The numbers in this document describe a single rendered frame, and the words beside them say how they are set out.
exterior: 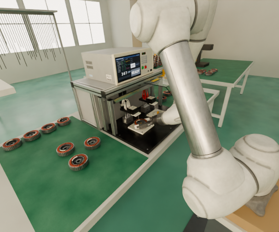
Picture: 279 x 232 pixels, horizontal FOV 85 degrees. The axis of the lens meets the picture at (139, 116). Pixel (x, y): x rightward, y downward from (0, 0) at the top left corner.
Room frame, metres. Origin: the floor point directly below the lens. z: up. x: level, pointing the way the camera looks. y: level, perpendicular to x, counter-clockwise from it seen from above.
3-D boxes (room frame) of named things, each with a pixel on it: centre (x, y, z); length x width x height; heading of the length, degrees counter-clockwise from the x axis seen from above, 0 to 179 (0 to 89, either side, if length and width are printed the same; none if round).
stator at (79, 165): (0.68, 0.38, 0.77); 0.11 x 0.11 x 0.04
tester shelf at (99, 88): (1.32, 0.15, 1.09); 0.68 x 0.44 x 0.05; 139
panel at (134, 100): (1.28, 0.10, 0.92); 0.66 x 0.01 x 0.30; 139
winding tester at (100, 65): (1.33, 0.14, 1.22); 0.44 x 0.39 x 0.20; 139
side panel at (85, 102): (1.13, 0.43, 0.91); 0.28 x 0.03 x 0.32; 49
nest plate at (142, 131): (1.02, -0.01, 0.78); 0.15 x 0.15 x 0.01; 49
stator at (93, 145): (0.85, 0.34, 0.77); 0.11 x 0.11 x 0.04
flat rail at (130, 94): (1.18, -0.01, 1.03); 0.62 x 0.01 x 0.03; 139
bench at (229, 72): (3.02, -1.51, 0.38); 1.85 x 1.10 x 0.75; 139
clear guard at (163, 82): (1.26, -0.21, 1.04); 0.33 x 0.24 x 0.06; 49
